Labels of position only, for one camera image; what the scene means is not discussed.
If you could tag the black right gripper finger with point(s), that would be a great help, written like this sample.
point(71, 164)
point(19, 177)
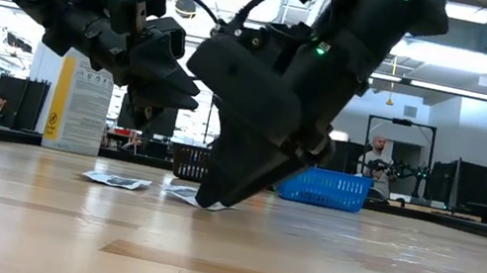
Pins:
point(315, 154)
point(242, 171)

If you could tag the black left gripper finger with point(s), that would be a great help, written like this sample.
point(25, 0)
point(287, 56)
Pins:
point(154, 100)
point(159, 74)

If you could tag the background black robot arm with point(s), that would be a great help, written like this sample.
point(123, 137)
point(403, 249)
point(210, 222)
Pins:
point(398, 170)

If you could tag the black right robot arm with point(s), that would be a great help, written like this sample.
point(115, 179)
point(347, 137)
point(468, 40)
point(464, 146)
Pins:
point(377, 4)

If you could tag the blue plastic basket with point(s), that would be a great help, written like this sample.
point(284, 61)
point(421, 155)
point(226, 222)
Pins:
point(329, 189)

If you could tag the black plastic basket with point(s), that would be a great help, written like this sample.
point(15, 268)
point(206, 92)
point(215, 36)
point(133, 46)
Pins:
point(190, 165)

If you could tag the white wipes canister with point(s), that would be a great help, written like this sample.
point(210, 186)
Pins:
point(83, 103)

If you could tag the black ceiling lamp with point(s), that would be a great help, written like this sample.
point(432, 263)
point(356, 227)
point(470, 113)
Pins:
point(186, 6)

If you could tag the black stand frame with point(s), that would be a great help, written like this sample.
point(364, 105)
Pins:
point(402, 121)

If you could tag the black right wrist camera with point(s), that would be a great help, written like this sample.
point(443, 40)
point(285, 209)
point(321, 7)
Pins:
point(241, 91)

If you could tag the long ceiling light rail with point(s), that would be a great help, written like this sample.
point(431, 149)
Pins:
point(457, 91)

